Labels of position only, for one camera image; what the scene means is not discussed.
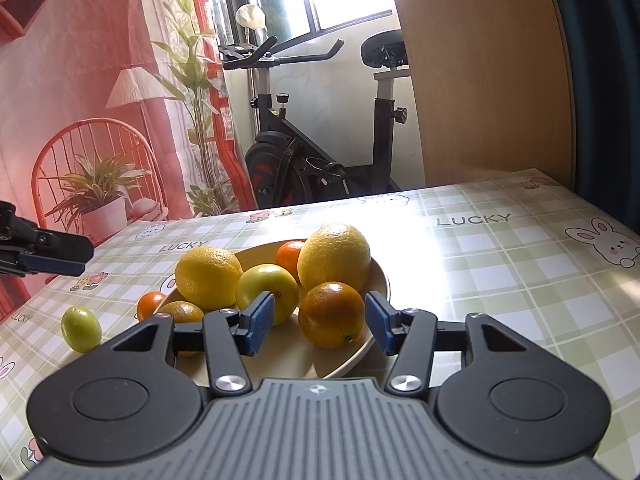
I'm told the orange mandarin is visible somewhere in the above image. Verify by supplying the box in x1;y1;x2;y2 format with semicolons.
157;300;205;359

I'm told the dark orange fruit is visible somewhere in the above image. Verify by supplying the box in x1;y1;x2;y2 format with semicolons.
298;282;364;350

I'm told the large yellow lemon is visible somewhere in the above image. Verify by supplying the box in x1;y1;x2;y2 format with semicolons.
297;224;371;290

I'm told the cream round plate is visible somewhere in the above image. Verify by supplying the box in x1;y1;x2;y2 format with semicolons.
160;242;390;386

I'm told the yellow green apple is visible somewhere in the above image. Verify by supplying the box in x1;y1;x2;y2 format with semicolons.
235;263;299;326

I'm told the small tangerine on table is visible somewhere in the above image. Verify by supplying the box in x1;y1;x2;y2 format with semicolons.
136;292;166;322

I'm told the green lime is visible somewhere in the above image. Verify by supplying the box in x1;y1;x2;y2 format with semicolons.
61;307;102;353

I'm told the small orange tangerine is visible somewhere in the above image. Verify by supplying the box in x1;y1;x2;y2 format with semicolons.
274;240;304;281

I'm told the green plaid tablecloth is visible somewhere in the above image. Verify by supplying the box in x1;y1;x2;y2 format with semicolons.
1;170;639;479

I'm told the red printed backdrop curtain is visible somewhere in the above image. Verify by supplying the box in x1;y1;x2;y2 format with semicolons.
0;0;257;326

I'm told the black exercise bike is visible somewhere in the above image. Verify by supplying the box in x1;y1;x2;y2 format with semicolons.
221;29;410;209

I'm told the wooden board panel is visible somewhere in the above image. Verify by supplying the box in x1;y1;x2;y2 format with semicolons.
395;0;574;186

